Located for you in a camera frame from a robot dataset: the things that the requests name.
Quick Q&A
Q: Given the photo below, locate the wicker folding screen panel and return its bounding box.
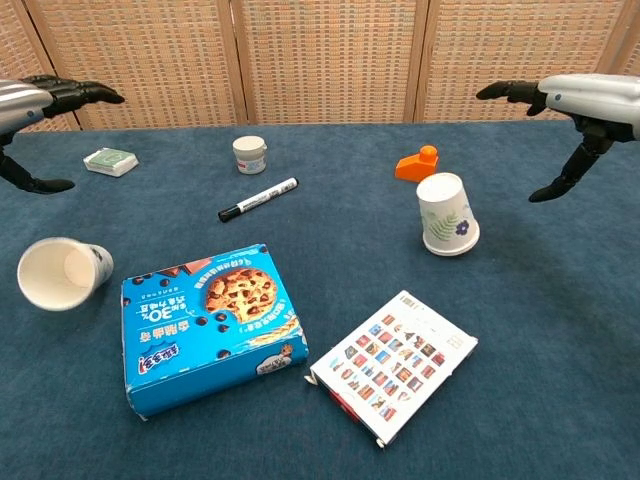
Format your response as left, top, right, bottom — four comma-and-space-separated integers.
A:
414, 0, 634, 124
229, 0, 429, 126
22, 0, 249, 132
589, 0, 640, 121
0, 0, 81, 135

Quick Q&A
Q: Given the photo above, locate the white box with picture grid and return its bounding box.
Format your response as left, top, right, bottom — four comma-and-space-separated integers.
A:
304, 289, 479, 449

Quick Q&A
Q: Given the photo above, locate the small white lidded jar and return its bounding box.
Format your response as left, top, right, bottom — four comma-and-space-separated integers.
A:
232, 135, 268, 175

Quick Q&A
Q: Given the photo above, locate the blue cookie box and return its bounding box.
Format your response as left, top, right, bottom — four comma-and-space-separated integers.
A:
120, 243, 310, 421

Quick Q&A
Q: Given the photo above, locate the blue table cloth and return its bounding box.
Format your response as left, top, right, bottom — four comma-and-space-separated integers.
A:
0, 117, 640, 480

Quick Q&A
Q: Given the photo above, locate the orange plastic toy block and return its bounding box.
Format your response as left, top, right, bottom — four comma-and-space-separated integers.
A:
395, 144, 440, 184

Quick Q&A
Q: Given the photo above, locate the black white marker pen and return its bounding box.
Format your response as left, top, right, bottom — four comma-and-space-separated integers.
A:
217, 177, 300, 223

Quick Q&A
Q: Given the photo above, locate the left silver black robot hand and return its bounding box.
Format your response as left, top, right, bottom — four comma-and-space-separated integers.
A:
0, 74, 126, 195

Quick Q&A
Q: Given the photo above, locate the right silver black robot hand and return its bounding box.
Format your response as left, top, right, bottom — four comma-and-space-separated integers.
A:
475, 73, 640, 204

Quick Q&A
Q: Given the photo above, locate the white green tissue pack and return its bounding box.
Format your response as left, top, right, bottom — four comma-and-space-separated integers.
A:
82, 146, 140, 178

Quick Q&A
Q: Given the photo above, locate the leaf print white paper cup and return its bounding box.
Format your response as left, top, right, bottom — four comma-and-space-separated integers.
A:
415, 172, 480, 249

